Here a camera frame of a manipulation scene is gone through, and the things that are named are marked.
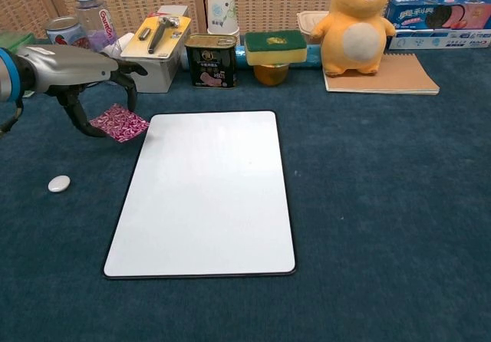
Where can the white rectangular board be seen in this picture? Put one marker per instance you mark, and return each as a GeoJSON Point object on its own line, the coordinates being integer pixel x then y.
{"type": "Point", "coordinates": [199, 196]}

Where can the razor in yellow blister pack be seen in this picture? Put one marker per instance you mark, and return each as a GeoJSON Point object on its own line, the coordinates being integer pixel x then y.
{"type": "Point", "coordinates": [161, 39]}

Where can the small white cylinder bottle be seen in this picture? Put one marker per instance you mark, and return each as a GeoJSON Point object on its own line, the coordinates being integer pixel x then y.
{"type": "Point", "coordinates": [120, 45]}

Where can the yellow plush toy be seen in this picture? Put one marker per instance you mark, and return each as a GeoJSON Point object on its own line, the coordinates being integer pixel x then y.
{"type": "Point", "coordinates": [356, 31]}

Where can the beige plastic food container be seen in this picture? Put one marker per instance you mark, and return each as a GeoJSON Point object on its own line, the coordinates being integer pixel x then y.
{"type": "Point", "coordinates": [307, 24]}

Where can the grey white rectangular box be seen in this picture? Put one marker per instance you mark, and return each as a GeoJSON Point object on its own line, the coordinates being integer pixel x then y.
{"type": "Point", "coordinates": [157, 75]}

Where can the white blue carton box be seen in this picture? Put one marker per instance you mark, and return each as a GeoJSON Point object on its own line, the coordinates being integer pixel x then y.
{"type": "Point", "coordinates": [441, 41]}

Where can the blue cookie box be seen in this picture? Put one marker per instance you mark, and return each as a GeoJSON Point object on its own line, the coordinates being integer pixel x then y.
{"type": "Point", "coordinates": [433, 14]}

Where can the small white box red mark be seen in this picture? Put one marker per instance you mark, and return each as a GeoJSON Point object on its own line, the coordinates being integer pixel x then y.
{"type": "Point", "coordinates": [172, 11]}

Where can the clear plastic water bottle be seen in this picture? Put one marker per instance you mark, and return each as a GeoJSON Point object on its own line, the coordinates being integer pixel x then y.
{"type": "Point", "coordinates": [90, 16]}

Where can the white printed paper cup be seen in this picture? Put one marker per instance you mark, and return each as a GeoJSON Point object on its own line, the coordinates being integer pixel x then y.
{"type": "Point", "coordinates": [222, 10]}

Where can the pink patterned square packet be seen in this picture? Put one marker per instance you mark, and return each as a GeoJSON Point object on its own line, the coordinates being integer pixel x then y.
{"type": "Point", "coordinates": [122, 123]}

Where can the kraft spiral notebook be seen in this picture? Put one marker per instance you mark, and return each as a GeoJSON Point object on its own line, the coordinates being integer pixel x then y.
{"type": "Point", "coordinates": [399, 75]}

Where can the red white drink can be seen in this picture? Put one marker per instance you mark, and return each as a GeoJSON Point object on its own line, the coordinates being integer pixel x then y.
{"type": "Point", "coordinates": [65, 31]}

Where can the white oval pebble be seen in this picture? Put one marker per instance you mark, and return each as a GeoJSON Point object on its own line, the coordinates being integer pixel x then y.
{"type": "Point", "coordinates": [59, 184]}

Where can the black luncheon meat tin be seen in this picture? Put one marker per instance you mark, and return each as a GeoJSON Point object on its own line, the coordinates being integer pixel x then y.
{"type": "Point", "coordinates": [213, 64]}

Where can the orange jelly cup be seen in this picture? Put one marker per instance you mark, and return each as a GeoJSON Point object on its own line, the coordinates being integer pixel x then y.
{"type": "Point", "coordinates": [271, 75]}

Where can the green yellow sponge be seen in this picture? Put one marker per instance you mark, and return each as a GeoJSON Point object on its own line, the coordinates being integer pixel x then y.
{"type": "Point", "coordinates": [275, 48]}

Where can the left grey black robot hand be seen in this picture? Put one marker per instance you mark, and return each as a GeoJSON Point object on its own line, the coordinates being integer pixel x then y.
{"type": "Point", "coordinates": [69, 66]}

